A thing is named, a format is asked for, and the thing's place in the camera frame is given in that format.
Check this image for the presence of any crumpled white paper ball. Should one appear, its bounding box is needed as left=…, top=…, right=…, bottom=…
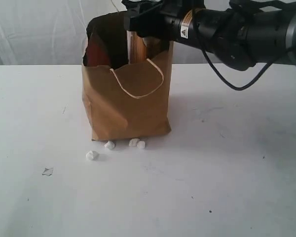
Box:
left=137, top=140, right=146, bottom=149
left=129, top=138, right=140, bottom=147
left=86, top=150, right=99, bottom=160
left=104, top=140, right=116, bottom=150

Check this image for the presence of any small clear plastic scrap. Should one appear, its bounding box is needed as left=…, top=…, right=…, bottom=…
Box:
left=42, top=168, right=53, bottom=176

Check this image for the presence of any brown paper shopping bag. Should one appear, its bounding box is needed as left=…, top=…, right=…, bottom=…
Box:
left=82, top=11, right=173, bottom=141

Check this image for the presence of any white backdrop curtain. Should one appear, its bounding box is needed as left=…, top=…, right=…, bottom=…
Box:
left=0, top=0, right=296, bottom=67

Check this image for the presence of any brown kraft stand-up pouch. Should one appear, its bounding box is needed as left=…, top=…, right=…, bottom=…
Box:
left=83, top=34, right=111, bottom=67

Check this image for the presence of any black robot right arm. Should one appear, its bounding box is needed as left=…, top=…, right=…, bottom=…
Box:
left=123, top=0, right=296, bottom=71

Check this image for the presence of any spaghetti packet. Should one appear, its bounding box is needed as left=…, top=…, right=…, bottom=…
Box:
left=126, top=31, right=147, bottom=64

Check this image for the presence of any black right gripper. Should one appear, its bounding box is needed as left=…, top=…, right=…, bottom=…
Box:
left=122, top=0, right=205, bottom=41

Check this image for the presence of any clear jar with gold lid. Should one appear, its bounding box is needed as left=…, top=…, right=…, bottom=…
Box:
left=143, top=37, right=169, bottom=59

